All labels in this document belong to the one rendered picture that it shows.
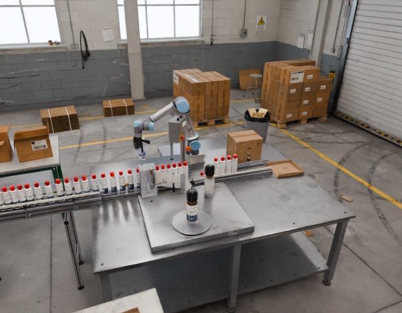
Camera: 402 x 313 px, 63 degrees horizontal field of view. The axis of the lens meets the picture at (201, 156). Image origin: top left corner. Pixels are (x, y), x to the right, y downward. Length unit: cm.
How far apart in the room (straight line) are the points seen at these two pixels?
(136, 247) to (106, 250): 21
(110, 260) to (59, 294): 114
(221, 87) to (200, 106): 54
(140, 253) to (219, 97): 463
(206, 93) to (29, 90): 398
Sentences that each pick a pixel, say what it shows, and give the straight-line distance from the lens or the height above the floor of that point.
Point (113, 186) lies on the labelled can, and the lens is 297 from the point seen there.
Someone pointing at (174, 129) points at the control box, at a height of 141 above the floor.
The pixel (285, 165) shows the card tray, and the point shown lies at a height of 83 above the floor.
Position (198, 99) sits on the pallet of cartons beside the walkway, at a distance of 642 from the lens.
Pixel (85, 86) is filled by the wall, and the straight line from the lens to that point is 824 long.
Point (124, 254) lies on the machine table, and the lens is 247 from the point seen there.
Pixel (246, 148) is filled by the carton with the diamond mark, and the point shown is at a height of 103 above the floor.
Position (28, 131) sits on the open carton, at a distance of 422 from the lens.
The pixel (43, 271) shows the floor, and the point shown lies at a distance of 376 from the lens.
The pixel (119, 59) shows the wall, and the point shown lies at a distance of 819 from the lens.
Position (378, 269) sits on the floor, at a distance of 393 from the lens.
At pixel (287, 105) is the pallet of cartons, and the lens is 663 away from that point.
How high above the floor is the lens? 251
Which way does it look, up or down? 27 degrees down
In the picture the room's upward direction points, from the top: 1 degrees clockwise
